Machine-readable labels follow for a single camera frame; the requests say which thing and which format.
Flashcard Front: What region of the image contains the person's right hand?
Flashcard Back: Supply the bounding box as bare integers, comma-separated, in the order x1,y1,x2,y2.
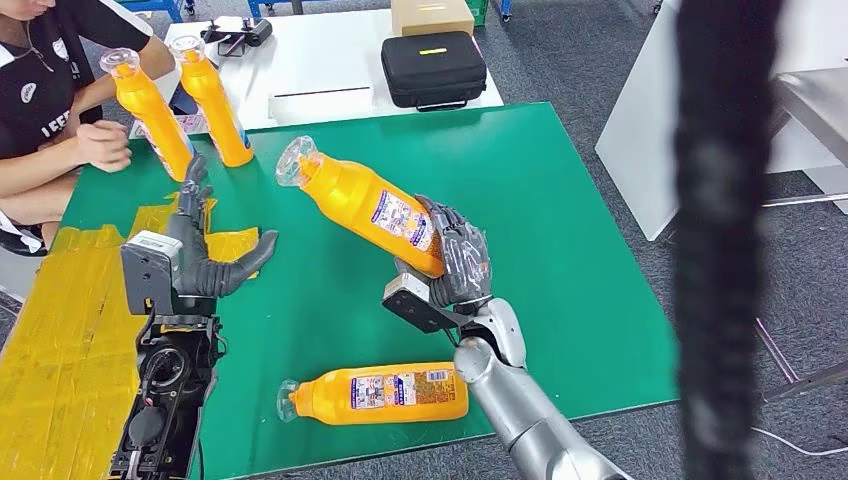
74,120,134,176

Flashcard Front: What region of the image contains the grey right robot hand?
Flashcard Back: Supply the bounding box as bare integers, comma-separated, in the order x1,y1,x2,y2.
394,193,494,313

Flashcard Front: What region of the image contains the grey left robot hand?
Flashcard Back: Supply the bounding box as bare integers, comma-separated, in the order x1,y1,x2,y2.
164,153,280,299

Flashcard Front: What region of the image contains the orange plastic bottle clear cap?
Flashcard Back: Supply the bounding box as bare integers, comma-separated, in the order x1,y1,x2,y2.
169,34,256,169
276,361,470,427
274,135,447,280
99,47,195,183

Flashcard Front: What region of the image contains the grey smartphone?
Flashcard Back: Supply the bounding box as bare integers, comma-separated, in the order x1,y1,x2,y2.
129,112,212,140

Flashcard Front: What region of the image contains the navy blue folder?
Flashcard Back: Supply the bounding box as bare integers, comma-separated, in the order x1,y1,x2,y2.
168,82,200,117

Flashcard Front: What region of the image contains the green table mat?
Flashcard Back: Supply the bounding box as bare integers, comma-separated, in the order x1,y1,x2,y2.
59,101,680,480

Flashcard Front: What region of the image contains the person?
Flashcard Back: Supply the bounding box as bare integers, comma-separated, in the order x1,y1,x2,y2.
0,0,177,258

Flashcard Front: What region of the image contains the blue metal rack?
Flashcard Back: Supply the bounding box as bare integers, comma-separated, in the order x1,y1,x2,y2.
115,0,195,24
245,0,513,20

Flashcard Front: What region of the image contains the yellow tape covering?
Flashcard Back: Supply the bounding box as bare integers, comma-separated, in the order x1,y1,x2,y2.
0,192,261,480

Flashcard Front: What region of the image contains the black handheld device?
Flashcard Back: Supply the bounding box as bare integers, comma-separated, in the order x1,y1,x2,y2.
198,17,274,59

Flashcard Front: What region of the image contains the black zip carry case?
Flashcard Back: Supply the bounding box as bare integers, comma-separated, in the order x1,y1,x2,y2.
380,30,489,113

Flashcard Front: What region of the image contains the thin black strip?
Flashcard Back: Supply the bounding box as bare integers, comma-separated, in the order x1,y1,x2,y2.
272,86,372,99

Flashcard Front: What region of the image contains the white panel table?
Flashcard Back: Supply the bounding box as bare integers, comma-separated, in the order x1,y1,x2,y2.
594,0,848,243

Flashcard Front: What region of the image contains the brown cardboard box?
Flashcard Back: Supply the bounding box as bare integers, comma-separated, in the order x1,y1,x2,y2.
390,0,476,38

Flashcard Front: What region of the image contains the stainless steel table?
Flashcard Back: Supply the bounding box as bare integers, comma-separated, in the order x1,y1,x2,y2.
755,66,848,404

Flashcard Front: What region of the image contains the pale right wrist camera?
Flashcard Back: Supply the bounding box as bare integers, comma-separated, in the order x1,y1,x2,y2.
381,272,475,335

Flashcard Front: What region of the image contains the black braided cable sleeve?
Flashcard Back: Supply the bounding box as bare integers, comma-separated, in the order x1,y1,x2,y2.
672,0,786,480

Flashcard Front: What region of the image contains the white floor cable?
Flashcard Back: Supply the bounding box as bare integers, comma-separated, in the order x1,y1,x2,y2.
751,427,848,458

